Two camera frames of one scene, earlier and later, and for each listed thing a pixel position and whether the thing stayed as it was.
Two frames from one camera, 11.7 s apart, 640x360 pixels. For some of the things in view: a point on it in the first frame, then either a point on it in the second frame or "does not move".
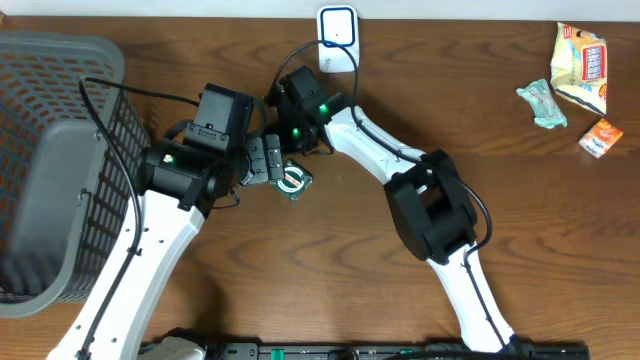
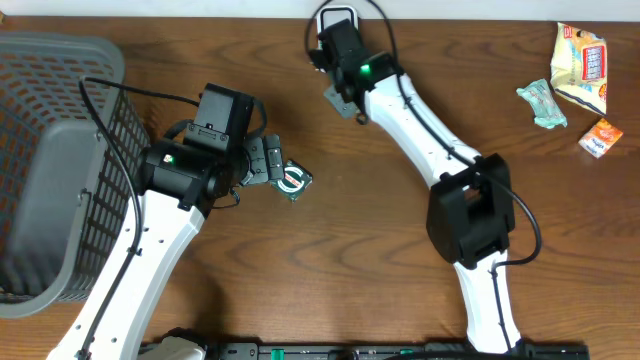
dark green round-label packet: (295, 182) does not move
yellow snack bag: (578, 66) does not move
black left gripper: (267, 150) does not move
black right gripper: (306, 147) -> (342, 108)
